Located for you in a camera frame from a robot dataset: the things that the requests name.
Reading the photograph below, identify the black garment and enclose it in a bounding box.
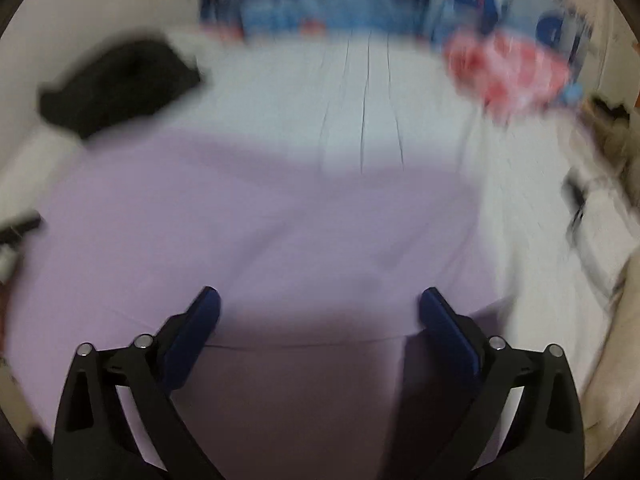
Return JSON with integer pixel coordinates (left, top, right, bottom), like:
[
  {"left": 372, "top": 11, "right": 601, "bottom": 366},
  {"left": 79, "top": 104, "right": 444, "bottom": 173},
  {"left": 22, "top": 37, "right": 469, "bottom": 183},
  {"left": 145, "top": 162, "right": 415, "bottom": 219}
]
[{"left": 37, "top": 37, "right": 203, "bottom": 138}]

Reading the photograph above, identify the white striped quilt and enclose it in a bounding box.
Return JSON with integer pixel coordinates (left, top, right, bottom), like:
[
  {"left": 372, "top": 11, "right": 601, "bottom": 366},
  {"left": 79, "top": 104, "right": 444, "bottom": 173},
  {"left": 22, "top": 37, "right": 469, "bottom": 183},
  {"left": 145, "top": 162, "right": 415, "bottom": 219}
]
[{"left": 0, "top": 25, "right": 626, "bottom": 480}]

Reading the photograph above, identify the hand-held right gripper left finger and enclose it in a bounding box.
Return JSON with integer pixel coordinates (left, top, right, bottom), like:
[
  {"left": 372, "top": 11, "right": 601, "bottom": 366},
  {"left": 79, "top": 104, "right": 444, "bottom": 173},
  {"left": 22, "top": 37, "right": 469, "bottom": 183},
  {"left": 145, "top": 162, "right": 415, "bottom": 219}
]
[{"left": 52, "top": 286, "right": 222, "bottom": 480}]

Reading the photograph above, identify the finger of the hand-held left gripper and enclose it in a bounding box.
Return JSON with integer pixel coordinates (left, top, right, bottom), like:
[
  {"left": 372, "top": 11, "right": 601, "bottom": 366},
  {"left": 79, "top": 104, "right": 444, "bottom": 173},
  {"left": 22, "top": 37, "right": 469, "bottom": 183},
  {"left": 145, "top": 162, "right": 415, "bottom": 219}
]
[{"left": 0, "top": 212, "right": 43, "bottom": 246}]

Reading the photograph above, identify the pink checkered cloth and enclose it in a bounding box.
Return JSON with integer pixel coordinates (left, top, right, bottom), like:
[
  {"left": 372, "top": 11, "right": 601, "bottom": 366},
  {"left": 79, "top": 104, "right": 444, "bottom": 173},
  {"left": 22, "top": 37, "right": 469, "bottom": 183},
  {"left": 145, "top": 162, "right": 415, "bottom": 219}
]
[{"left": 444, "top": 30, "right": 573, "bottom": 121}]

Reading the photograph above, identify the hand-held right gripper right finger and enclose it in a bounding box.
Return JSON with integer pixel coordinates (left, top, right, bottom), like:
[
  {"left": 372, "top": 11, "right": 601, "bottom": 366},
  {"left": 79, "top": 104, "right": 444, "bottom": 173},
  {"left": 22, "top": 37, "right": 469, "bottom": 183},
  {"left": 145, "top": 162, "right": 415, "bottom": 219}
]
[{"left": 419, "top": 287, "right": 586, "bottom": 480}]

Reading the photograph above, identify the purple jacket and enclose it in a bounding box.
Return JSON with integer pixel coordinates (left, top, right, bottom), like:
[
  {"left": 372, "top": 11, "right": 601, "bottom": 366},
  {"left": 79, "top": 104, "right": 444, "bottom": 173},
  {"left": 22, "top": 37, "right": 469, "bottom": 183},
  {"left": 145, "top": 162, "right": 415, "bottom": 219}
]
[{"left": 5, "top": 127, "right": 516, "bottom": 480}]

